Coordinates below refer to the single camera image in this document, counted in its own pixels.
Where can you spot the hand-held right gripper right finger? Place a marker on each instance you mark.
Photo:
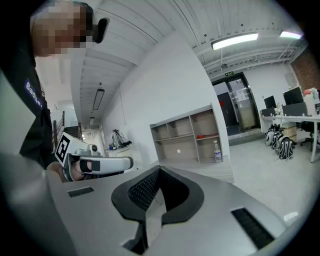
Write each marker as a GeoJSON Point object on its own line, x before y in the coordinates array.
{"type": "Point", "coordinates": [212, 225]}

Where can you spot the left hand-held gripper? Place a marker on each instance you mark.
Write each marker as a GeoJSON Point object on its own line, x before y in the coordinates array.
{"type": "Point", "coordinates": [63, 147]}

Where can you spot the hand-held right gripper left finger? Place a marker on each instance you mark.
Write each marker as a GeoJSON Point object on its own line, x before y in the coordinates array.
{"type": "Point", "coordinates": [100, 215]}

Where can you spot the person's left forearm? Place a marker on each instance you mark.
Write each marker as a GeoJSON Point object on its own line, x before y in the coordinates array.
{"type": "Point", "coordinates": [55, 171]}

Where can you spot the person's left hand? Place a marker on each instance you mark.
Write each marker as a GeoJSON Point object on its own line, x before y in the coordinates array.
{"type": "Point", "coordinates": [77, 171]}

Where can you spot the low white table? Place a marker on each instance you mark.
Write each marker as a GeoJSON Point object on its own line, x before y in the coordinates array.
{"type": "Point", "coordinates": [117, 153]}

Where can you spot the dark stair railing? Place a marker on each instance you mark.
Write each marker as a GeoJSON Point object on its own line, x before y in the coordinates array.
{"type": "Point", "coordinates": [58, 130]}

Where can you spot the unlit dark ceiling light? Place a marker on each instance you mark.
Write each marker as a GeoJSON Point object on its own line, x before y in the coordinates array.
{"type": "Point", "coordinates": [98, 99]}

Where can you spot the grey wooden shelf unit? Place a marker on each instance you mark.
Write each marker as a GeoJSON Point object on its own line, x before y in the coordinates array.
{"type": "Point", "coordinates": [185, 147]}

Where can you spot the clear plastic water bottle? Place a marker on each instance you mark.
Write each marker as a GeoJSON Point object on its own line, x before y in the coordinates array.
{"type": "Point", "coordinates": [218, 152]}

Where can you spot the black and white backpack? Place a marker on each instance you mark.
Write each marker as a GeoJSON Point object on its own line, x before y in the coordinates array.
{"type": "Point", "coordinates": [270, 137]}
{"type": "Point", "coordinates": [278, 140]}
{"type": "Point", "coordinates": [285, 148]}

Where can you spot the person's black shirt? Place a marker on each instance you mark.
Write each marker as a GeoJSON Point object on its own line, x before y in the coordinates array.
{"type": "Point", "coordinates": [30, 100]}

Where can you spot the red door decoration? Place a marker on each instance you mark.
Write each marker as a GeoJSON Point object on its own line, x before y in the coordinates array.
{"type": "Point", "coordinates": [221, 103]}

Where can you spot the dark-framed glass door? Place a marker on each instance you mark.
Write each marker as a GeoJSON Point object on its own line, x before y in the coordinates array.
{"type": "Point", "coordinates": [237, 105]}

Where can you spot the white paper notice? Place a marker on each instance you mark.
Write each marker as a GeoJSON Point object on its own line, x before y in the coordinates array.
{"type": "Point", "coordinates": [240, 95]}

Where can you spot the white office desk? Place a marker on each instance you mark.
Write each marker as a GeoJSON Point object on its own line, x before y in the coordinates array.
{"type": "Point", "coordinates": [295, 118]}

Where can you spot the black office chair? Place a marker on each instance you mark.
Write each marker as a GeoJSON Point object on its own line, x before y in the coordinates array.
{"type": "Point", "coordinates": [308, 130]}

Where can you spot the small black monitor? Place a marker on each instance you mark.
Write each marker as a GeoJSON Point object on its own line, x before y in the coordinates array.
{"type": "Point", "coordinates": [270, 102]}

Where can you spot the dark desk partition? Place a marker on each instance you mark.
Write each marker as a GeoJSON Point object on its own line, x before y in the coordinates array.
{"type": "Point", "coordinates": [295, 109]}

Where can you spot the green exit sign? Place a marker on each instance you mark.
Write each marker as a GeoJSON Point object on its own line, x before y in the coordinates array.
{"type": "Point", "coordinates": [229, 73]}

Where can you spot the person's head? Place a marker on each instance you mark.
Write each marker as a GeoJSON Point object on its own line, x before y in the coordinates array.
{"type": "Point", "coordinates": [60, 27]}

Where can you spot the large black monitor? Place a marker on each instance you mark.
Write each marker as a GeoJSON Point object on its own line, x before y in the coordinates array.
{"type": "Point", "coordinates": [293, 96]}

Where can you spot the lit long ceiling light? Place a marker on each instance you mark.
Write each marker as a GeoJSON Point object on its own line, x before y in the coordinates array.
{"type": "Point", "coordinates": [290, 35]}
{"type": "Point", "coordinates": [235, 41]}

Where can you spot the black head-worn camera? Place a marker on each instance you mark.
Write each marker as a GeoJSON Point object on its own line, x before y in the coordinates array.
{"type": "Point", "coordinates": [101, 30]}

